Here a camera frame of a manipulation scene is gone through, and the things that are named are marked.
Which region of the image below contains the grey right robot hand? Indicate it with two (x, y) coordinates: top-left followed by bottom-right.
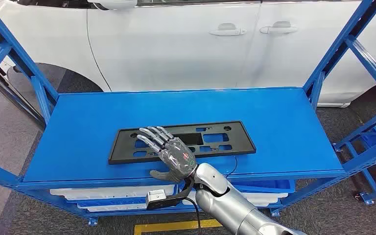
(136, 125), (198, 184)

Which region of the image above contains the black plastic frame part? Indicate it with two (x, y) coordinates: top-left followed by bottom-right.
(108, 120), (257, 165)

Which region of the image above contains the blue steel shelf rack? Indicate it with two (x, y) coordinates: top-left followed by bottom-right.
(0, 0), (376, 227)
(353, 113), (376, 206)

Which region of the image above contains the yellow floor tape rectangle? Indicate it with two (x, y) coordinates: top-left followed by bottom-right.
(133, 219), (223, 235)

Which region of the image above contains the long white plastic tray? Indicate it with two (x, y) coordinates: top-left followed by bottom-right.
(181, 190), (288, 208)
(49, 185), (176, 201)
(86, 203), (148, 213)

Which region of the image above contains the white car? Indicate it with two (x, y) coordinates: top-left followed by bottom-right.
(0, 0), (376, 108)

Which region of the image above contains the white car side mirror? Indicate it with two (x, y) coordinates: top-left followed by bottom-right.
(87, 0), (139, 10)

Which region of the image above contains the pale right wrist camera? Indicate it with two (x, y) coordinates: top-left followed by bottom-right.
(145, 189), (180, 211)

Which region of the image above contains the thick black camera cable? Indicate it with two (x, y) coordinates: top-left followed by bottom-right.
(184, 196), (204, 235)

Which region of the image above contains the white car door handle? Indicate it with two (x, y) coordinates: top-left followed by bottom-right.
(209, 23), (248, 36)
(259, 21), (298, 35)

